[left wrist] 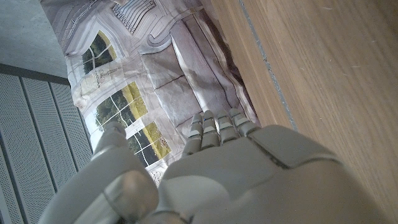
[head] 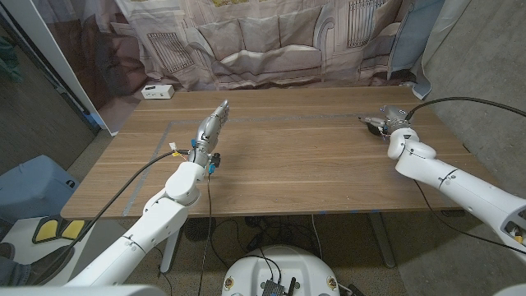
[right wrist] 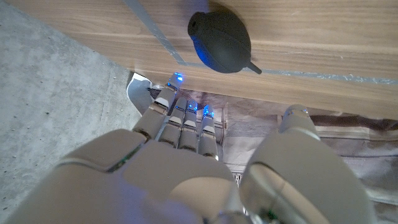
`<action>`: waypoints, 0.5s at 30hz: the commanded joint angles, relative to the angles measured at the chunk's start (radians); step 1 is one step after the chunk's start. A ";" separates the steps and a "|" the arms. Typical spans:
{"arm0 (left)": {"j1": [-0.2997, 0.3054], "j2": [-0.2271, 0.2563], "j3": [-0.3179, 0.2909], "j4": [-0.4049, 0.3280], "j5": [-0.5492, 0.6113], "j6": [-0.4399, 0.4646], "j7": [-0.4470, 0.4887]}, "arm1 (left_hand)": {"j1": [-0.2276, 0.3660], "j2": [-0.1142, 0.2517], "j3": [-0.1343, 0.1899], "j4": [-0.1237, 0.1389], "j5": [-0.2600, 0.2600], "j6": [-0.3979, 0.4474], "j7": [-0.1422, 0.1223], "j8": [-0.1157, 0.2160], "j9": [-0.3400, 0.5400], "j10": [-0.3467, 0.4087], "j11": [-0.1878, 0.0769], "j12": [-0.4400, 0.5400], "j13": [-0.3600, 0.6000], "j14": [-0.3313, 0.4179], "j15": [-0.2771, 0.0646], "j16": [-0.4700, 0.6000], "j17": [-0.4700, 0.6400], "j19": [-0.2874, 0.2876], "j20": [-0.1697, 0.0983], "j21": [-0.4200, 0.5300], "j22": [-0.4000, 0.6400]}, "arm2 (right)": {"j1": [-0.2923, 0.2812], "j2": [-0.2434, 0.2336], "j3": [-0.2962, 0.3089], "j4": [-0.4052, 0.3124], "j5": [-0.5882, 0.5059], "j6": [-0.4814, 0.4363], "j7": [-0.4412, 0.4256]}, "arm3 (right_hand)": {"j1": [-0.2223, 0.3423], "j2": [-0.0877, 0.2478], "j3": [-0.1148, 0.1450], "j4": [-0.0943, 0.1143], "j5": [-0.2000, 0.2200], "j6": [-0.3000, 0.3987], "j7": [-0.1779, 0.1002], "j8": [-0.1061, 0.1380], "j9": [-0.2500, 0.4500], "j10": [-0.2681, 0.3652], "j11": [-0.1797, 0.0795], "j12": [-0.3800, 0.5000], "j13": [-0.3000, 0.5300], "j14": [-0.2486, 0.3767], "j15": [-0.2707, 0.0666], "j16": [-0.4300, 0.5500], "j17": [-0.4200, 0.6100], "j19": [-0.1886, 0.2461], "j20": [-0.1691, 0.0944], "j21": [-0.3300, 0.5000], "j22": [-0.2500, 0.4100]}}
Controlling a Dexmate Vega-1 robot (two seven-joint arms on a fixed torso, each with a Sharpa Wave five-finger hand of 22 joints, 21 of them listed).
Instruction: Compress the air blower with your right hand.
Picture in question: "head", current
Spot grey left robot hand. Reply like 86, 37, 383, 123
187, 99, 230, 169

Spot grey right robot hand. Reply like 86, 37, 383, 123
358, 104, 412, 139

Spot black rubber air blower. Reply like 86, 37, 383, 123
358, 117, 387, 137

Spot white power strip box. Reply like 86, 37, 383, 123
141, 84, 175, 100

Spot black round floor fan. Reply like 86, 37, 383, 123
183, 216, 218, 243

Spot printed sofa backdrop curtain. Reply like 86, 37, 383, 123
30, 0, 447, 135

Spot black power adapter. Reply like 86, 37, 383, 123
246, 233, 265, 252

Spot grey table leg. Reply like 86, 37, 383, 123
367, 212, 396, 269

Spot white table leg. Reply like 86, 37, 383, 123
159, 229, 182, 275

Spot white round robot torso base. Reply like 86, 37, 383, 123
221, 245, 341, 296

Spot yellow black foot pedal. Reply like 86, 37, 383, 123
31, 215, 63, 244
61, 219, 97, 242

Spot black antenna device on torso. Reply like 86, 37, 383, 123
260, 276, 298, 296

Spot black plug on floor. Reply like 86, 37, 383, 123
337, 282, 366, 296

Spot white partition panel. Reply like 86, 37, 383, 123
2, 0, 120, 136

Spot blue plastic bin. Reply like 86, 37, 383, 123
0, 154, 81, 225

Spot white robot chest edge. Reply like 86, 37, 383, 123
0, 284, 168, 296

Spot white floor mat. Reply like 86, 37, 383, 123
0, 214, 99, 266

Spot person leg in blue jeans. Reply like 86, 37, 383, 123
0, 266, 32, 288

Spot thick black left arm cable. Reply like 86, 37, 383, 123
57, 149, 191, 258

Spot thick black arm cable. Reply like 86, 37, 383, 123
57, 149, 191, 258
405, 96, 526, 123

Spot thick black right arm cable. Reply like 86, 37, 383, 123
405, 96, 526, 123

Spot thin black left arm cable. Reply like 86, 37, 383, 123
196, 173, 213, 296

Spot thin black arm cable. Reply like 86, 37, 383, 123
413, 179, 526, 256
196, 173, 213, 296

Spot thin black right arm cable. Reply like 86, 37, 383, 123
413, 179, 526, 256

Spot tangled black floor cables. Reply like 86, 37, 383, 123
209, 215, 325, 268

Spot white floor cable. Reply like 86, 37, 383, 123
311, 214, 325, 261

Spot thin black floor cable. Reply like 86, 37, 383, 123
151, 246, 174, 296

